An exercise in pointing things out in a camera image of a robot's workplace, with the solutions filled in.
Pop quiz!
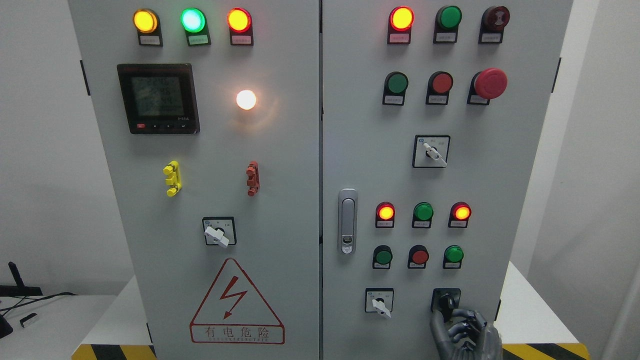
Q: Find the red indicator light door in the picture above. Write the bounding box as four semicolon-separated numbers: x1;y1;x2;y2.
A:
387;6;415;44
227;7;254;46

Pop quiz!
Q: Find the red indicator light left door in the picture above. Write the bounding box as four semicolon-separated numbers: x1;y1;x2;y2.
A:
227;7;254;46

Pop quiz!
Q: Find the white selector switch upper right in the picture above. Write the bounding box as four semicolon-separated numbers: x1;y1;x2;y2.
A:
412;134;451;168

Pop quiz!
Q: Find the green push button upper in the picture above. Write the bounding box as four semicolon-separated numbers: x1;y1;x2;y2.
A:
382;71;409;106

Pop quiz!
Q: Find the dark red buzzer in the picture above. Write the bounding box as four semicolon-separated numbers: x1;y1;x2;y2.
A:
478;6;510;44

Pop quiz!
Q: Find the grey electrical control cabinet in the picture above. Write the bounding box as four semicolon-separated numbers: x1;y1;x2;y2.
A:
68;0;573;360

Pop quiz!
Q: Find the green indicator light top right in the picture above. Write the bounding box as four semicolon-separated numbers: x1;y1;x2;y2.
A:
433;5;462;44

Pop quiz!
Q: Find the yellow black hazard tape right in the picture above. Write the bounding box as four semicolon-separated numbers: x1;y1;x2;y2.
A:
502;342;591;360

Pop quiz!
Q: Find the green push button lower right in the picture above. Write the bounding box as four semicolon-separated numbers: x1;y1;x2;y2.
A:
442;244;465;270

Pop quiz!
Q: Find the green lit indicator light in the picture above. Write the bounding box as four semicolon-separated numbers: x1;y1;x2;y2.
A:
180;7;211;47

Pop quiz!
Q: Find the red high voltage warning sticker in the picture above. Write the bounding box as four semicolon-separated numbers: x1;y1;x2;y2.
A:
189;258;285;345

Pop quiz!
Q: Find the red lit indicator middle left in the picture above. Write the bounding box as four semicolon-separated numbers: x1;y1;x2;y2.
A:
375;202;395;228

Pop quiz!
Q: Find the red indicator middle right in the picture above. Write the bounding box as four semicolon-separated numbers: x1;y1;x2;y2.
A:
448;202;472;228

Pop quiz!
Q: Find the white glowing lamp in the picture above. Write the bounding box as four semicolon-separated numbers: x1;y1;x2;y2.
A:
235;89;258;111

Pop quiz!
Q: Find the black router with antenna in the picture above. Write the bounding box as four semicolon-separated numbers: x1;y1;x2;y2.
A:
0;261;43;297

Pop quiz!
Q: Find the small black white usb dongle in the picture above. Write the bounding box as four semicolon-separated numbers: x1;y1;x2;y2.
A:
19;312;39;328

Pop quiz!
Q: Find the yellow black hazard tape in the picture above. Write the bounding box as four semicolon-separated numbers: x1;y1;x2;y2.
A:
502;342;591;360
71;344;157;360

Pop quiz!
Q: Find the red push button lower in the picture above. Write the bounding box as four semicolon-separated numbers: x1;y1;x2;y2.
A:
407;244;430;269

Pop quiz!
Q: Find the red push button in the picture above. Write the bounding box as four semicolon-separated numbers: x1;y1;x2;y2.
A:
425;71;453;106
407;244;430;269

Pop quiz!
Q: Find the red push button upper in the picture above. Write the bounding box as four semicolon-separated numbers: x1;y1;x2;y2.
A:
425;71;453;106

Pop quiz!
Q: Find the red indicator light right door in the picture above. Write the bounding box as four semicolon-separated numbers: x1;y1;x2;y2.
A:
387;6;415;44

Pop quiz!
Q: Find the green push button lower left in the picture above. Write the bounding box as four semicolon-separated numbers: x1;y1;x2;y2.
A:
372;244;393;270

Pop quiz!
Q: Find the black cable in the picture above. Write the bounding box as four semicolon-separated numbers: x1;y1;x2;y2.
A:
0;292;77;317

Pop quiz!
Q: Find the white selector switch left door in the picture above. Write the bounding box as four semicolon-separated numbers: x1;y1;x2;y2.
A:
201;216;237;248

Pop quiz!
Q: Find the white selector switch lower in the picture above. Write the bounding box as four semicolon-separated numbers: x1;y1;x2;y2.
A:
365;287;394;319

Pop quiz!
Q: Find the silver door handle lock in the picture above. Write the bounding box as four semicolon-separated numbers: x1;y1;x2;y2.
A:
337;187;358;255

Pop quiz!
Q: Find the yellow black hazard tape left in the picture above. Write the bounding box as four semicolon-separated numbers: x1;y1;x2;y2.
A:
71;344;157;360

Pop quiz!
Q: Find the red emergency stop button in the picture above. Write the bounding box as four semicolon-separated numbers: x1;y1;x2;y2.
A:
466;67;508;106

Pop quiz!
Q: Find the white selector switch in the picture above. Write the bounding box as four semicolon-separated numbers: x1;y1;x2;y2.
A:
365;287;394;319
412;134;451;168

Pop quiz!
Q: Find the black digital power meter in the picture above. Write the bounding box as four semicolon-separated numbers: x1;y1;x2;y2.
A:
117;63;201;135

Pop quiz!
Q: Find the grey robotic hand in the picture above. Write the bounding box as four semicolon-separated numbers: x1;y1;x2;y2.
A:
430;308;503;360

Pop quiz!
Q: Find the black rotary knob switch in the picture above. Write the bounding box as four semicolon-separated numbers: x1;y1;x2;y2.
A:
430;288;462;319

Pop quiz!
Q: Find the green push button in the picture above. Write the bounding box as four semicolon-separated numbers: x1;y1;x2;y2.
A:
442;244;465;270
382;71;409;106
372;244;393;270

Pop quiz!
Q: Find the green indicator middle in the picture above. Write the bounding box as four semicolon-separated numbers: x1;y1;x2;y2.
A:
411;202;434;229

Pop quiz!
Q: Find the yellow indicator light top left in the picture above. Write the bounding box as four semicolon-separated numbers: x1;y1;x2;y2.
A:
132;8;163;47

